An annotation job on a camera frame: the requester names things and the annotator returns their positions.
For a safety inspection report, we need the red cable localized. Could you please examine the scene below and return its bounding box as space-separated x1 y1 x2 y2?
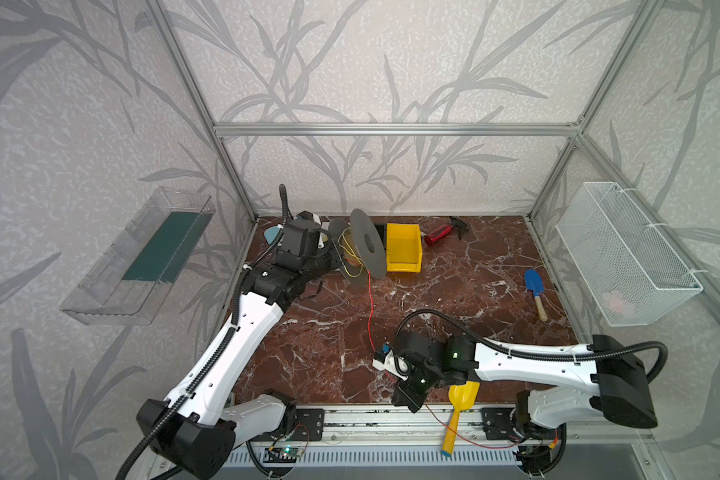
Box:
364 269 520 451

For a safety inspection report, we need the grey cable spool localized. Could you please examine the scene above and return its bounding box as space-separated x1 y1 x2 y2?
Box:
328 208 387 286

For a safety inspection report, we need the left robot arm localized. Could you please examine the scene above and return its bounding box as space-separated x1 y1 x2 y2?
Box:
116 186 339 479

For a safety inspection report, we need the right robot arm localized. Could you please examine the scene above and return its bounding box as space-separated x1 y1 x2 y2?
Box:
373 309 669 436

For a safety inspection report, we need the yellow toy shovel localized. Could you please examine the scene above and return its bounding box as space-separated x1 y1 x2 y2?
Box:
441 381 480 457

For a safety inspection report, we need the teal toy shovel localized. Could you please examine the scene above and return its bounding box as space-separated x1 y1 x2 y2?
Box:
264 224 283 246

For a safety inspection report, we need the yellow plastic bin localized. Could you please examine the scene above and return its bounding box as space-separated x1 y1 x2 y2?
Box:
385 223 423 273

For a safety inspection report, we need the red black spray bottle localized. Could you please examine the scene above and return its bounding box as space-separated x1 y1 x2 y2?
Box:
424 216 470 246

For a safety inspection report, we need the pink object in basket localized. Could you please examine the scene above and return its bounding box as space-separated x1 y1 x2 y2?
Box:
601 290 633 315

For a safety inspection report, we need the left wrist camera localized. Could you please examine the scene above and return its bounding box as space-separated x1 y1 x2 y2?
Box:
296 211 329 249

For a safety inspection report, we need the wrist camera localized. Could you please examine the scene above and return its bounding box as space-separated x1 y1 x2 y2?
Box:
296 211 329 249
372 344 411 380

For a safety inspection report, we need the yellow cable on spool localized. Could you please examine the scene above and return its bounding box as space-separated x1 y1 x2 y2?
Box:
337 230 366 280

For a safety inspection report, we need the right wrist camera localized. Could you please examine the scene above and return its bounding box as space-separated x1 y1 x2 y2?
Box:
372 344 411 380

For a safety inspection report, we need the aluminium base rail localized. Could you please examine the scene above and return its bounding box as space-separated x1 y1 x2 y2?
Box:
226 404 657 471

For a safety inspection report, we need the clear plastic wall tray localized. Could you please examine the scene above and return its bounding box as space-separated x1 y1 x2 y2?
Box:
60 187 216 326

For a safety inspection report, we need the white wire basket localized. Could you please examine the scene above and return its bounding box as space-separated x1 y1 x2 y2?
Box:
556 182 704 327

